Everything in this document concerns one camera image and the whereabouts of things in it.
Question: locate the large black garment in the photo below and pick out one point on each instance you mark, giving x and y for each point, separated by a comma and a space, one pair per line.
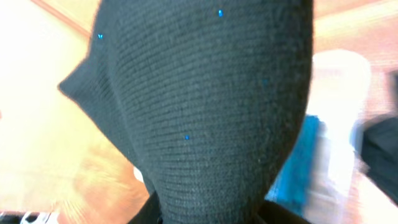
206, 98

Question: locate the blue denim jeans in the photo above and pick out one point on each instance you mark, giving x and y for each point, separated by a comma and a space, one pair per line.
293, 181

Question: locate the clear plastic storage bin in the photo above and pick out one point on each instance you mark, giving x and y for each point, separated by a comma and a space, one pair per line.
339, 86

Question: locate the small folded black garment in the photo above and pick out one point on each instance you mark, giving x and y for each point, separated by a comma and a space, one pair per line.
379, 152

